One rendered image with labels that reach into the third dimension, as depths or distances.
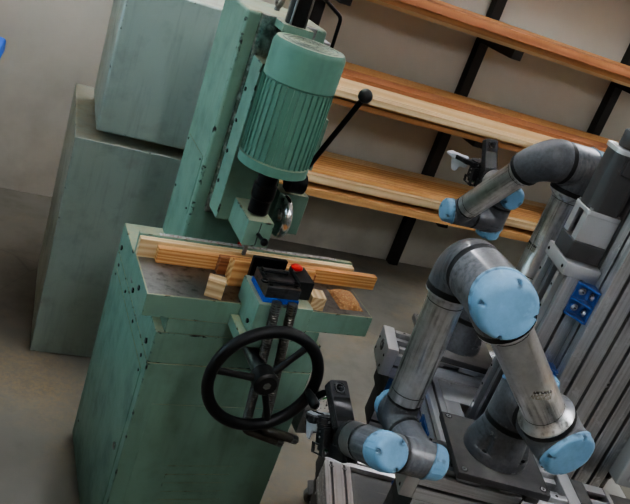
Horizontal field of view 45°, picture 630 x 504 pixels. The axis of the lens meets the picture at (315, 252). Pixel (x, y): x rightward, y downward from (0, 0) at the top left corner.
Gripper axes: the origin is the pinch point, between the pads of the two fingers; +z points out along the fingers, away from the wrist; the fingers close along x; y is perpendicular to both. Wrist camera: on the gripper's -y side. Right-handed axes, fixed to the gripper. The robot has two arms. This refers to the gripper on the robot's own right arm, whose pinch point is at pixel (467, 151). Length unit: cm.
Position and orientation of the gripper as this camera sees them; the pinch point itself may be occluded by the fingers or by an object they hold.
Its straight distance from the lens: 264.6
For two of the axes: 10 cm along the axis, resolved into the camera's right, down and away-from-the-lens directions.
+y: -1.9, 8.8, 4.3
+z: -2.5, -4.6, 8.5
